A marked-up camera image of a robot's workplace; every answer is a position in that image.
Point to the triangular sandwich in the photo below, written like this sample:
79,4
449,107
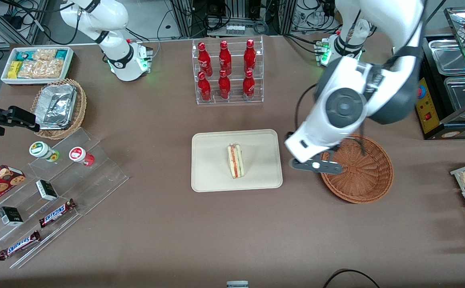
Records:
236,162

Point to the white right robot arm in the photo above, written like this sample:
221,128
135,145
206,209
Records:
108,16

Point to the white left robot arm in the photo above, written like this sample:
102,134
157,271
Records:
392,80

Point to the brown wicker basket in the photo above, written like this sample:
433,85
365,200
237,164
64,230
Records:
360,180

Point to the light wicker basket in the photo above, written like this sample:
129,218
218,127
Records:
81,108

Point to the cream plastic tray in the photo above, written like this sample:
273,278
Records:
212,160

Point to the green lid jar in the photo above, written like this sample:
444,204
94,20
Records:
40,150

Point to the clear cracker bag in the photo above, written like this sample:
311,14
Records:
57,68
36,70
45,54

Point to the yellow snack packet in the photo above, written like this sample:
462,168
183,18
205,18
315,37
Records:
14,69

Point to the red lid jar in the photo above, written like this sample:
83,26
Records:
79,155

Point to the teal snack packet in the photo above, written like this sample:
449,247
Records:
61,54
25,55

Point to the white snack bin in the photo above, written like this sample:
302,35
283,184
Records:
69,66

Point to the small black box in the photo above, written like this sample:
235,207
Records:
47,190
10,216

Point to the clear acrylic stepped stand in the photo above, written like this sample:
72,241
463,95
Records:
96,176

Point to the Snickers chocolate bar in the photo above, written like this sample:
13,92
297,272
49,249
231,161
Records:
19,245
56,213

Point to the clear acrylic bottle rack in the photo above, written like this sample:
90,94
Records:
236,100

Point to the red cola bottle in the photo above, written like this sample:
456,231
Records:
225,56
248,84
249,55
204,87
224,85
204,58

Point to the food warmer display cabinet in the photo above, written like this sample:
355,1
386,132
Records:
428,108

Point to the small grey device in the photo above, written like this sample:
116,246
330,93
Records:
237,284

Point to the white power strip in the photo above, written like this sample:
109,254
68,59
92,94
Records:
235,29

